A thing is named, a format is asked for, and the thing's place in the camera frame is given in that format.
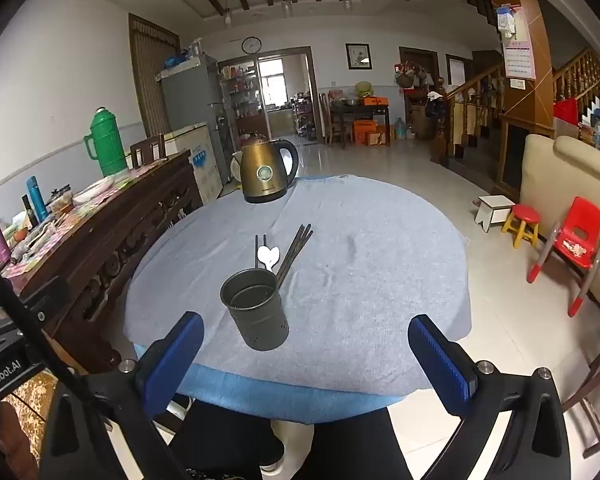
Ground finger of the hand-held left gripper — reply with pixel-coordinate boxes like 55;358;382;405
0;275;73;333

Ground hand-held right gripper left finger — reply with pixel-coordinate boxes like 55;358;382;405
39;311;205;480

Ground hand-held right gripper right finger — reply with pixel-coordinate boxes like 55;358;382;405
407;314;573;480

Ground metal utensil holder cup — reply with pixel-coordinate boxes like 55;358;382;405
220;268;290;351

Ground white plastic spoon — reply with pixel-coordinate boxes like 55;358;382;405
257;246;281;274

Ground carved dark wooden sideboard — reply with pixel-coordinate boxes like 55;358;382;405
0;150;204;376

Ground blue drinking bottle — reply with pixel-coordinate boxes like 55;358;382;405
26;176;50;223

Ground person's black trousers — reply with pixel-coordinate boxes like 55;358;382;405
170;399;415;480

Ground patterned sideboard cover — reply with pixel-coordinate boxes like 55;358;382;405
0;160;171;277

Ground white plate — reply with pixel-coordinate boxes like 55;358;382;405
75;176;116;204

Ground grey towel table cover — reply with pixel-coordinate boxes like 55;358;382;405
122;175;473;394

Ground green thermos flask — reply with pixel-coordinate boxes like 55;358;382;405
83;106;129;177

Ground small white step stool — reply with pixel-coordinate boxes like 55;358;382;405
474;195;517;233

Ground yellow stool with red seat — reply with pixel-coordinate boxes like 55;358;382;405
501;204;542;249

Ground dark wooden chair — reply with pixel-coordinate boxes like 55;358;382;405
130;134;167;169

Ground white chest freezer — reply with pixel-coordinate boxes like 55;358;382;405
162;122;220;206

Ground red plastic child chair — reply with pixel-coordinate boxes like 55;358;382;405
526;196;600;317

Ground bronze electric kettle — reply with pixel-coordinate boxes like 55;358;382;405
231;132;300;205

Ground beige leather sofa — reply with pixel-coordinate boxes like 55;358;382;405
519;134;600;311

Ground orange cardboard boxes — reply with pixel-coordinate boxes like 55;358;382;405
352;119;388;147

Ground grey refrigerator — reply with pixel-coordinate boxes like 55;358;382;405
160;55;231;186

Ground brown curtain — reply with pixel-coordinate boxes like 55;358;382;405
128;13;181;136

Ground dark wooden dining table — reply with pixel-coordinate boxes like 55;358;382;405
330;97;392;148

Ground glass shelf cabinet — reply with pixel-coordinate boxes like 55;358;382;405
220;62;261;136

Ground wooden staircase railing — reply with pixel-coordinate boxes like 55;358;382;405
430;47;600;166

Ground brown wooden pillar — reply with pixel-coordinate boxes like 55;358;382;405
477;0;556;126

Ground pile of colourful bags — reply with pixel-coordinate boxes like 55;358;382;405
552;97;600;161

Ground black cable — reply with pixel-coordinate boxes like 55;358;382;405
0;254;112;413

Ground framed wall picture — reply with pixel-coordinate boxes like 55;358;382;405
345;43;372;71

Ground pink wall calendar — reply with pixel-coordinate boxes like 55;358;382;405
500;5;537;81

